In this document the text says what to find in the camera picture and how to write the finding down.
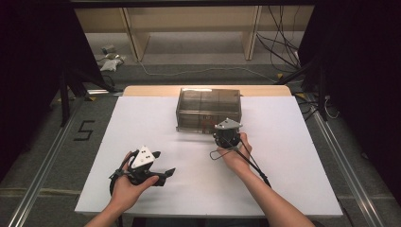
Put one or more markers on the person's right hand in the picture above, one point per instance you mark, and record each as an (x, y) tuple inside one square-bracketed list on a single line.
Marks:
[(235, 159)]

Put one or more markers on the aluminium floor rail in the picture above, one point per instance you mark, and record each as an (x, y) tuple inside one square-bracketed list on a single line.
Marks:
[(41, 176), (346, 170)]

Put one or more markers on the black curtain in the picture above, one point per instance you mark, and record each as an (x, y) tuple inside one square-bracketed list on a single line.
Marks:
[(362, 78), (31, 78)]

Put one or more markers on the small grey box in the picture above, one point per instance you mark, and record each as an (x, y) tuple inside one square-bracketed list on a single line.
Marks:
[(108, 49)]

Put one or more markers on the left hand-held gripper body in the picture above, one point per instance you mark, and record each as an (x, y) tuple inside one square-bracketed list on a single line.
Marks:
[(143, 158)]

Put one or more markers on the smoky clear drawer box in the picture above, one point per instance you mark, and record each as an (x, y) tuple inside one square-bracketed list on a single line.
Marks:
[(208, 101)]

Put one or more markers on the person's left hand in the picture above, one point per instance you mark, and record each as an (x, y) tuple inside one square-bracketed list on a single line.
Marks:
[(127, 194)]

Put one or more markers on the light wooden shelf unit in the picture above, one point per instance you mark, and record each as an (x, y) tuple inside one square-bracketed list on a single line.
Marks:
[(189, 19)]

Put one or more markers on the white cloth bag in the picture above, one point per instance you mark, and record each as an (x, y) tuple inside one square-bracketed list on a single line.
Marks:
[(110, 64)]

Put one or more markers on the black metal stand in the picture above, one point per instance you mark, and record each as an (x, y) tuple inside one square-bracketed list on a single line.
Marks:
[(64, 97), (321, 88)]

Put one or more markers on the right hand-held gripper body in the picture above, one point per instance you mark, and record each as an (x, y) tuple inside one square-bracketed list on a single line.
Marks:
[(227, 134)]

